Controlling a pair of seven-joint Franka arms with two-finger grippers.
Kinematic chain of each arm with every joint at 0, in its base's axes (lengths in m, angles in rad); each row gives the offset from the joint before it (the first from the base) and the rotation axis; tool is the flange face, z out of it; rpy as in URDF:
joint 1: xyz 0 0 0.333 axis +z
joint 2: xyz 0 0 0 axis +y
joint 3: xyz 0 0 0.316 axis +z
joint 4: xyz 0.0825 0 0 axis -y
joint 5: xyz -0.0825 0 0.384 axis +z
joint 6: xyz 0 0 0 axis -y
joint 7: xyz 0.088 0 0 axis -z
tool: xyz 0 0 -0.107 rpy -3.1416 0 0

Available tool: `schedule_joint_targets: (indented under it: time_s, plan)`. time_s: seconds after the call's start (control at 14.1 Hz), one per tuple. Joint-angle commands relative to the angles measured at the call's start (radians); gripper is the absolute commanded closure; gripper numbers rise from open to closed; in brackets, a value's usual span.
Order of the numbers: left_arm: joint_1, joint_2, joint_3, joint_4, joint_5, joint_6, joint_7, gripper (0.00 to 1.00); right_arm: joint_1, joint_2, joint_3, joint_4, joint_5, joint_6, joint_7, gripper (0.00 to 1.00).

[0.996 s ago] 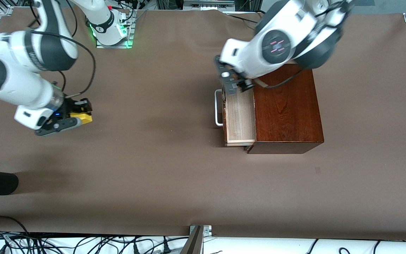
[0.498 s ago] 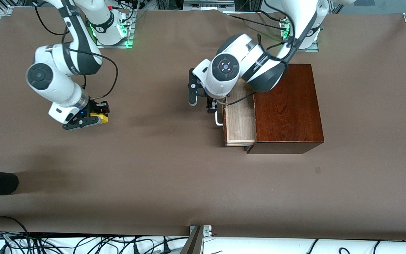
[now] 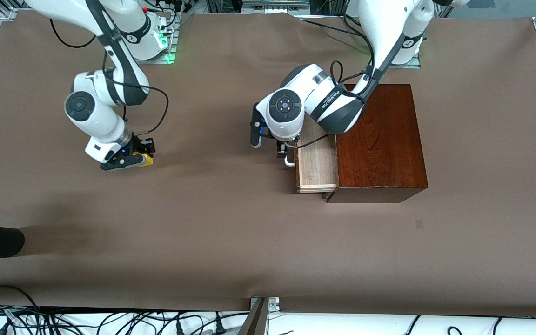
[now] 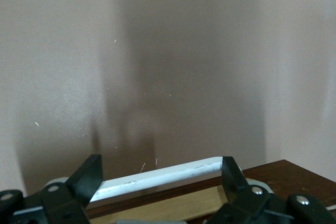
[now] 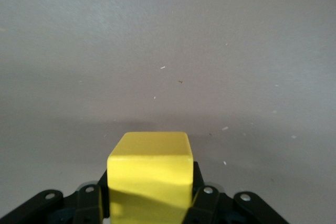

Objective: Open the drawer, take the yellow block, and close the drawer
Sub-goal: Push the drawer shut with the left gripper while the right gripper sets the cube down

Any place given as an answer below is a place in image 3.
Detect wooden drawer with white handle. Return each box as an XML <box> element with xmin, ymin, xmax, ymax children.
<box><xmin>284</xmin><ymin>116</ymin><xmax>340</xmax><ymax>194</ymax></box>

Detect brown paper table cover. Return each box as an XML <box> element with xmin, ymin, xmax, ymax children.
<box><xmin>0</xmin><ymin>9</ymin><xmax>536</xmax><ymax>318</ymax></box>

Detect dark brown wooden cabinet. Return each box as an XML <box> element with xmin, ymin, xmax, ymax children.
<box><xmin>326</xmin><ymin>84</ymin><xmax>429</xmax><ymax>204</ymax></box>

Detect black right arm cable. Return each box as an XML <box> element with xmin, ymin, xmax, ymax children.
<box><xmin>49</xmin><ymin>19</ymin><xmax>170</xmax><ymax>137</ymax></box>

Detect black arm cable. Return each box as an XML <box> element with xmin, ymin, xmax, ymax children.
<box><xmin>49</xmin><ymin>19</ymin><xmax>170</xmax><ymax>137</ymax></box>
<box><xmin>287</xmin><ymin>0</ymin><xmax>380</xmax><ymax>149</ymax></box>

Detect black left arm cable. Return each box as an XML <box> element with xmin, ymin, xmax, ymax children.
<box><xmin>287</xmin><ymin>0</ymin><xmax>380</xmax><ymax>149</ymax></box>

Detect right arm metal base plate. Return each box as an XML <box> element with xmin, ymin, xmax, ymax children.
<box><xmin>142</xmin><ymin>13</ymin><xmax>179</xmax><ymax>65</ymax></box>

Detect black base power cable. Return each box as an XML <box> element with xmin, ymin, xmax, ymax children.
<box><xmin>296</xmin><ymin>13</ymin><xmax>366</xmax><ymax>40</ymax></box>

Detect aluminium profile post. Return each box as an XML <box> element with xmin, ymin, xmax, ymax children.
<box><xmin>238</xmin><ymin>296</ymin><xmax>281</xmax><ymax>335</ymax></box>

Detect tangled black floor cables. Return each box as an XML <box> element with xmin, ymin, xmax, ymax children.
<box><xmin>0</xmin><ymin>285</ymin><xmax>250</xmax><ymax>335</ymax></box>

